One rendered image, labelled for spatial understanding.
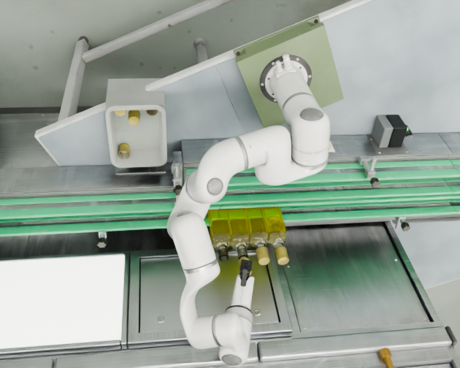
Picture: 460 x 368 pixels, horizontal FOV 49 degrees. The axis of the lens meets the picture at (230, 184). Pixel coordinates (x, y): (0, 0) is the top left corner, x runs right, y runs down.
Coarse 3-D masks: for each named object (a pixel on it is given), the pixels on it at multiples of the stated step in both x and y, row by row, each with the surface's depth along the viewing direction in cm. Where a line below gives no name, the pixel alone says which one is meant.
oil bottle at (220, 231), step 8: (208, 216) 162; (216, 216) 157; (224, 216) 157; (216, 224) 154; (224, 224) 155; (216, 232) 152; (224, 232) 152; (216, 240) 151; (224, 240) 151; (216, 248) 153
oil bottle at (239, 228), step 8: (240, 208) 161; (232, 216) 158; (240, 216) 158; (232, 224) 156; (240, 224) 156; (232, 232) 153; (240, 232) 153; (248, 232) 154; (232, 240) 152; (240, 240) 152; (248, 240) 153
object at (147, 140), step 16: (112, 112) 152; (128, 112) 155; (144, 112) 156; (160, 112) 153; (112, 128) 153; (128, 128) 159; (144, 128) 159; (160, 128) 160; (112, 144) 153; (144, 144) 163; (160, 144) 164; (112, 160) 157; (128, 160) 160; (144, 160) 161; (160, 160) 161
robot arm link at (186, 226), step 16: (176, 208) 127; (192, 208) 128; (208, 208) 130; (176, 224) 117; (192, 224) 116; (176, 240) 118; (192, 240) 116; (208, 240) 119; (192, 256) 117; (208, 256) 118
